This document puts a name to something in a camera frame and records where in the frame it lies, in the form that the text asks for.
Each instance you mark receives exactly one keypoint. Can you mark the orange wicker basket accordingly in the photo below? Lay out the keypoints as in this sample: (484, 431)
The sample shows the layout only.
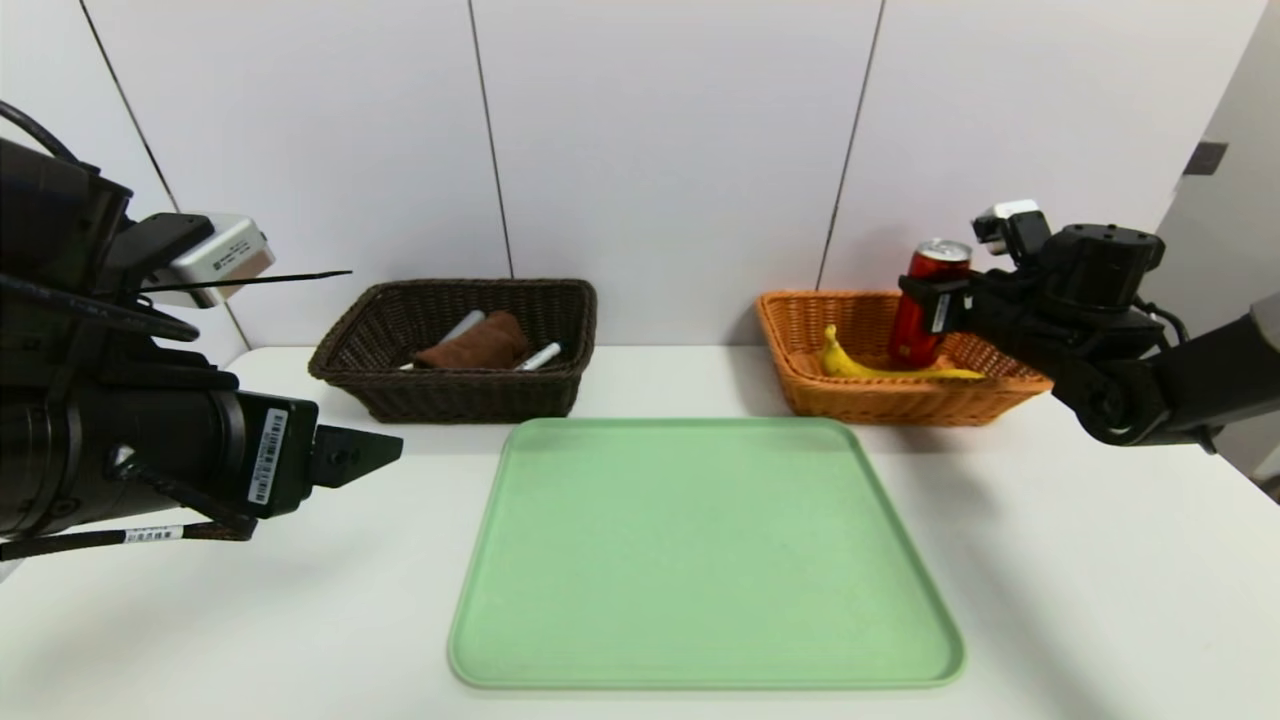
(900, 400)

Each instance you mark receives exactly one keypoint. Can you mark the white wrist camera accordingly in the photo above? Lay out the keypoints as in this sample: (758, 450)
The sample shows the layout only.
(1010, 228)
(215, 255)

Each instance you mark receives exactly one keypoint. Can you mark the black and orange left arm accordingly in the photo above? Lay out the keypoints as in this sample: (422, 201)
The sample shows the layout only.
(100, 430)

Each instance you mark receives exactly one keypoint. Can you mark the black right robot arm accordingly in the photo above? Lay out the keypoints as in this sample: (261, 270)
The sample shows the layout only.
(1130, 340)

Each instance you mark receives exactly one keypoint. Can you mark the light green plastic tray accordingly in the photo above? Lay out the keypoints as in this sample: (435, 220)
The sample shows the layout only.
(700, 580)

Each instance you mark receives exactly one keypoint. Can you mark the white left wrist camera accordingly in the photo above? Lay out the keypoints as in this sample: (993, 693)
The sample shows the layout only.
(215, 255)

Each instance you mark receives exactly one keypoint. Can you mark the yellow banana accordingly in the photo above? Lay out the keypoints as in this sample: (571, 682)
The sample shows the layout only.
(880, 368)

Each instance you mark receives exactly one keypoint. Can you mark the dark brown wicker basket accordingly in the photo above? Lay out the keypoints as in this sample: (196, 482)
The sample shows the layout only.
(450, 395)

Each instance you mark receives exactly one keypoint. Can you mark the white marker with blue cap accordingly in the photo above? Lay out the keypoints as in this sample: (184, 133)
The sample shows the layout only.
(540, 357)

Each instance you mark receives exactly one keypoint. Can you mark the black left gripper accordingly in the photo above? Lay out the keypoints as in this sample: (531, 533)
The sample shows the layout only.
(277, 456)

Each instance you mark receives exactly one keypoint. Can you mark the dark wall fixture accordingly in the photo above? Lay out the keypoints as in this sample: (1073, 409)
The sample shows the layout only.
(1206, 157)

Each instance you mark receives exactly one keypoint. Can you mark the thin black zip tie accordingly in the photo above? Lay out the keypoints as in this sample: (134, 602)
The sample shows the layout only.
(260, 280)

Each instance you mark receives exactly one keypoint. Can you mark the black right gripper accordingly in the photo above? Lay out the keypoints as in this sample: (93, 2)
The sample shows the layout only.
(937, 306)

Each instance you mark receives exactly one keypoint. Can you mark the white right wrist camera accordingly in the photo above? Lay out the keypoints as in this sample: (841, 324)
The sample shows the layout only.
(1010, 228)

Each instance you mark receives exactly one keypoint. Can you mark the red soda can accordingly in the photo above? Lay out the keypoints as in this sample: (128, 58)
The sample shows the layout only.
(925, 310)

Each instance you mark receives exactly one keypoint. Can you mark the brown towel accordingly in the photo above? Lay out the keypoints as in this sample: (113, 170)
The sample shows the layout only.
(480, 345)

